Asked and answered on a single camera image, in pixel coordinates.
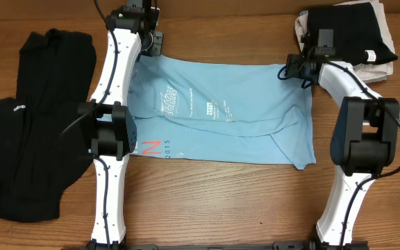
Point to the folded black garment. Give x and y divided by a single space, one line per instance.
348 32

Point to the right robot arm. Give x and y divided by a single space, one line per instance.
365 145

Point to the folded grey garment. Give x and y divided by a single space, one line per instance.
374 80

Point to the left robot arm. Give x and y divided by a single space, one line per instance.
108 128

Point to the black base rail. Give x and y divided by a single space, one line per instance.
214 247

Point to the folded beige garment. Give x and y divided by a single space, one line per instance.
363 71

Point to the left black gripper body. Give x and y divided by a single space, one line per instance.
153 44

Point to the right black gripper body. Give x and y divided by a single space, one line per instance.
296 69

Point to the black garment under blue shirt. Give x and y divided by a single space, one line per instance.
42 152

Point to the light blue t-shirt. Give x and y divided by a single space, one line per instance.
219 112

